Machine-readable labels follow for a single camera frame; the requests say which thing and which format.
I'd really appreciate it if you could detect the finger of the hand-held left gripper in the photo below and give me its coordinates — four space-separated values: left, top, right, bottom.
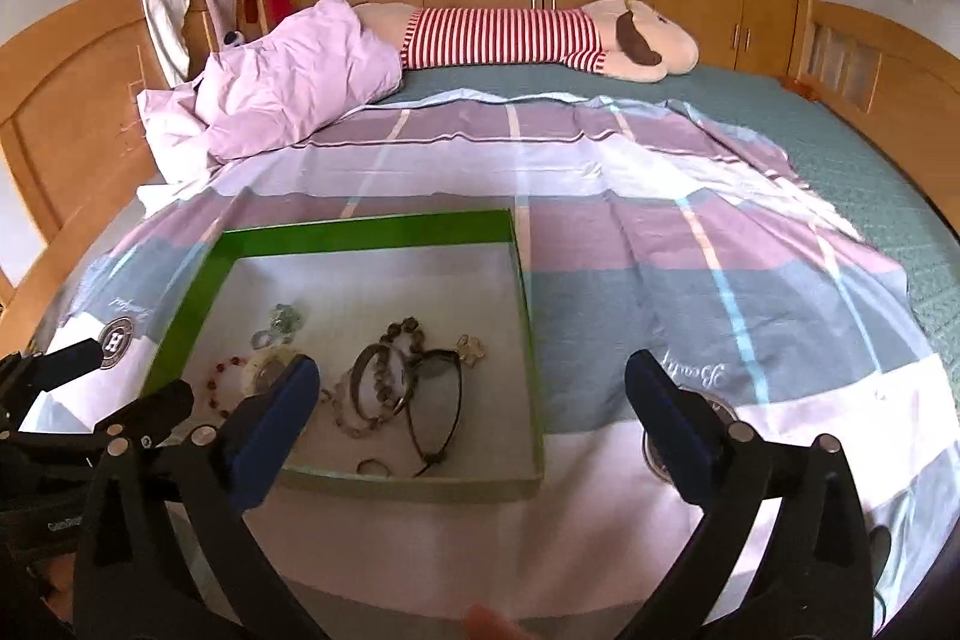
88 379 195 447
0 338 104 431

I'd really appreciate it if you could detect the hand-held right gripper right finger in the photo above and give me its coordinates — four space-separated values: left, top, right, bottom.
615 349 877 640

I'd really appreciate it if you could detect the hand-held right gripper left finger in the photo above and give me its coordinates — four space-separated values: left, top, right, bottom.
71 353 331 640

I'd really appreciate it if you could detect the red and white bead bracelet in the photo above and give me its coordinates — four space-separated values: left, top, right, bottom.
202 355 252 420

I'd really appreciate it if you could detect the pink bead bracelet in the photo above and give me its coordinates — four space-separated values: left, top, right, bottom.
322 362 410 440

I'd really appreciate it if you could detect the silver bangle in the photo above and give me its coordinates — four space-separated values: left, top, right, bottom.
351 342 413 422

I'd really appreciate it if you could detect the green stone chip bracelet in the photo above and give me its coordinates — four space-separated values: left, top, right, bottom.
251 302 308 347

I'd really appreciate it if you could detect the brown bead bracelet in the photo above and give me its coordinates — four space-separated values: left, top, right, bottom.
371 317 428 412

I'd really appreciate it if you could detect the green cardboard box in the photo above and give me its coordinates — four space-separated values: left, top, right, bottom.
142 207 546 502

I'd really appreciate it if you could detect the cream jewelry piece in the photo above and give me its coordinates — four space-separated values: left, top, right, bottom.
240 347 301 397

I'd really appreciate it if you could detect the person's right hand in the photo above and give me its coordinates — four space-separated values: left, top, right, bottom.
461 605 530 640

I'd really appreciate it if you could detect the plaid bed sheet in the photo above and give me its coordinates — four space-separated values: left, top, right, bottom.
19 92 938 640

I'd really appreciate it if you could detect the wooden headboard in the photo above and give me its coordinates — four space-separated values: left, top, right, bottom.
0 0 226 341

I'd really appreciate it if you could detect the green bed cover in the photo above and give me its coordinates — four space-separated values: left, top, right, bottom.
375 62 960 386

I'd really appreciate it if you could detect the pink duvet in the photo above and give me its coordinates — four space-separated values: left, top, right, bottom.
137 0 406 184

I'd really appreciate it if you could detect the white towel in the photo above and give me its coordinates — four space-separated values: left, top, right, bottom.
137 0 194 88

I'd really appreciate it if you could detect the wooden footboard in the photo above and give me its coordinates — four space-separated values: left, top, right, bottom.
784 0 960 221

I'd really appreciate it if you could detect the striped plush toy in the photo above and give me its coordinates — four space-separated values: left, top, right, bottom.
352 0 700 83

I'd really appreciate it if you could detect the black cord bracelet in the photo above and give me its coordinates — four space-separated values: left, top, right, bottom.
405 347 464 477

